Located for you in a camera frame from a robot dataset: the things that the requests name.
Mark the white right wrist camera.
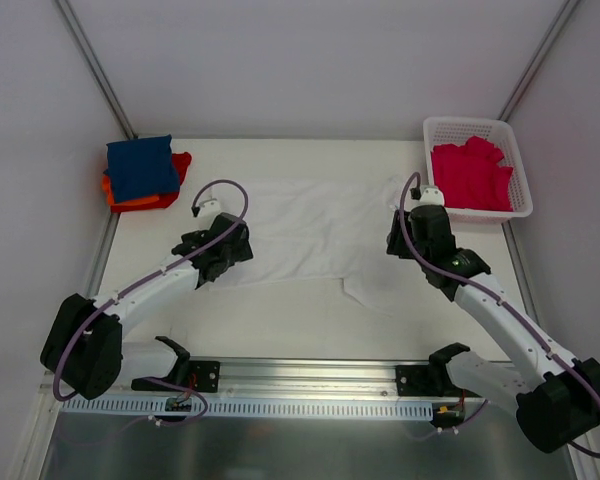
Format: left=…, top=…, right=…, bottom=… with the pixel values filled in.
left=410, top=185, right=445, bottom=207

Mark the white slotted cable duct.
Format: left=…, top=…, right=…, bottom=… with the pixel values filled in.
left=61, top=395, right=434, bottom=422

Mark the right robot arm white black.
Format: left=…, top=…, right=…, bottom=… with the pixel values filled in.
left=387, top=205, right=600, bottom=457

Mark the aluminium frame post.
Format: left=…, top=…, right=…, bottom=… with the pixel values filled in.
left=52, top=0, right=137, bottom=140
left=497, top=0, right=582, bottom=122

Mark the left aluminium frame post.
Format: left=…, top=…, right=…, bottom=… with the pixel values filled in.
left=52, top=0, right=137, bottom=140

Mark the folded red t shirt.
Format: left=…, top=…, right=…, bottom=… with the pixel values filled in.
left=110, top=151, right=193, bottom=215

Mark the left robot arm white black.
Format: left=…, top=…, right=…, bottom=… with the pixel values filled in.
left=40, top=212, right=253, bottom=402

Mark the right aluminium frame post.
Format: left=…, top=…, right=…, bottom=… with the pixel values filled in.
left=497, top=0, right=582, bottom=122

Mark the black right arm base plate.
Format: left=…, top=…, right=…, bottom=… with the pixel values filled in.
left=394, top=364, right=455, bottom=397

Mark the folded orange t shirt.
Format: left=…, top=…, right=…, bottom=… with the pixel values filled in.
left=101, top=174, right=160, bottom=208

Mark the crumpled pink t shirt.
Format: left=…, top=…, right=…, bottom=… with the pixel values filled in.
left=431, top=136, right=514, bottom=212

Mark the white t shirt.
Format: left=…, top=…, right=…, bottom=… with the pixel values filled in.
left=211, top=176, right=419, bottom=315

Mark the aluminium mounting rail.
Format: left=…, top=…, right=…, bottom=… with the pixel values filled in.
left=39, top=355, right=531, bottom=401

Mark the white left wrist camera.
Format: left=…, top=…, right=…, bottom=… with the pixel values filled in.
left=192, top=198, right=222, bottom=219

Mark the folded blue t shirt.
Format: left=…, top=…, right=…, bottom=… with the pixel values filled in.
left=105, top=135, right=180, bottom=202

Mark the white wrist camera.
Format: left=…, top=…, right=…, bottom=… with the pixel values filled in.
left=192, top=198, right=222, bottom=219
left=410, top=185, right=445, bottom=207

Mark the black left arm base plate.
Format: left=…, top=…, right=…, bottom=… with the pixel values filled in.
left=131, top=360, right=221, bottom=393

